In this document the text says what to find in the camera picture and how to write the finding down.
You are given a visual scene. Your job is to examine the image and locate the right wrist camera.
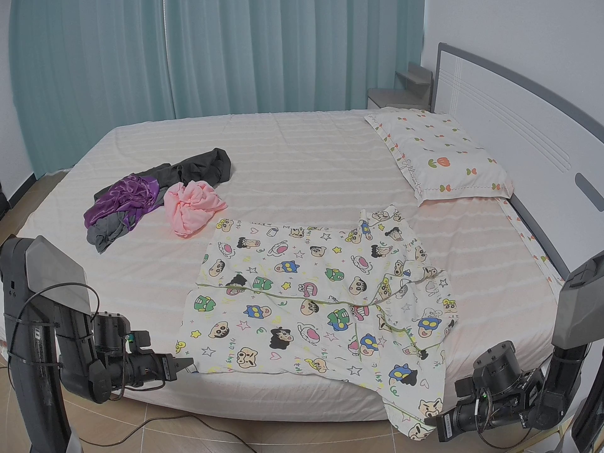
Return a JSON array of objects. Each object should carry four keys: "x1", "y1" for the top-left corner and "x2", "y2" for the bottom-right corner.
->
[{"x1": 454, "y1": 377, "x2": 478, "y2": 402}]

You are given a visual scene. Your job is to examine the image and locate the grey bedside table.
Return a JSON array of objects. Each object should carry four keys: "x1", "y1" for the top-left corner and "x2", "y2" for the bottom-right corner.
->
[{"x1": 367, "y1": 62, "x2": 434, "y2": 111}]

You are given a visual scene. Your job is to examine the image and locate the purple garment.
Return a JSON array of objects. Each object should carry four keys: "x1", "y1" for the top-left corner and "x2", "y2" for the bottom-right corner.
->
[{"x1": 84, "y1": 174, "x2": 159, "y2": 229}]

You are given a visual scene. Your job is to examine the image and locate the white printed pyjama top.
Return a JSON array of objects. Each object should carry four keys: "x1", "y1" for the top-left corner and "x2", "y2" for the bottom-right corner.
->
[{"x1": 176, "y1": 204, "x2": 461, "y2": 441}]

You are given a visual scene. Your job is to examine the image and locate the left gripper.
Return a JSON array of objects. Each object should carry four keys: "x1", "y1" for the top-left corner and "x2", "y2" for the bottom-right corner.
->
[{"x1": 128, "y1": 352, "x2": 195, "y2": 388}]

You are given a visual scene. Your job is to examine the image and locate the bed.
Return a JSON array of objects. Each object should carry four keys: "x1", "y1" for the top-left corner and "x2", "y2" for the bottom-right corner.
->
[{"x1": 21, "y1": 42, "x2": 604, "y2": 423}]

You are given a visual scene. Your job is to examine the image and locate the black cable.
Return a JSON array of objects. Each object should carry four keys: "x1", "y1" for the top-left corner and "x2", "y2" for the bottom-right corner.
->
[
  {"x1": 71, "y1": 413, "x2": 259, "y2": 453},
  {"x1": 12, "y1": 282, "x2": 101, "y2": 362}
]

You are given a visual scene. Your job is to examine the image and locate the black garment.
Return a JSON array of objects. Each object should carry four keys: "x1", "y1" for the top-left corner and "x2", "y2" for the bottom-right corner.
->
[{"x1": 176, "y1": 148, "x2": 232, "y2": 188}]

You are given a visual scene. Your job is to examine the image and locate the white printed pillow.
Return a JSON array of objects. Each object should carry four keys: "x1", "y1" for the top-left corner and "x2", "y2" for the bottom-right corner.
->
[{"x1": 364, "y1": 107, "x2": 514, "y2": 207}]

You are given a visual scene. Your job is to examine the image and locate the dark grey garment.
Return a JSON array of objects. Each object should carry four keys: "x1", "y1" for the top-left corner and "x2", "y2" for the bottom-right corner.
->
[{"x1": 86, "y1": 162, "x2": 179, "y2": 254}]

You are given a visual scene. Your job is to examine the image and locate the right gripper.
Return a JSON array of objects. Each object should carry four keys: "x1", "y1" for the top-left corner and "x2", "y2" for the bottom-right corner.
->
[{"x1": 436, "y1": 401, "x2": 489, "y2": 442}]

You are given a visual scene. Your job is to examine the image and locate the blue-green curtain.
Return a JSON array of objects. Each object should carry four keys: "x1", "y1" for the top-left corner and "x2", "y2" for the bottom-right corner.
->
[
  {"x1": 9, "y1": 0, "x2": 175, "y2": 178},
  {"x1": 165, "y1": 0, "x2": 425, "y2": 114}
]

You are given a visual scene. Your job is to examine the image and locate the pink garment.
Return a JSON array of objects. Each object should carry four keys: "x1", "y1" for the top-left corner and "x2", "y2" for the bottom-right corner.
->
[{"x1": 164, "y1": 181, "x2": 228, "y2": 238}]

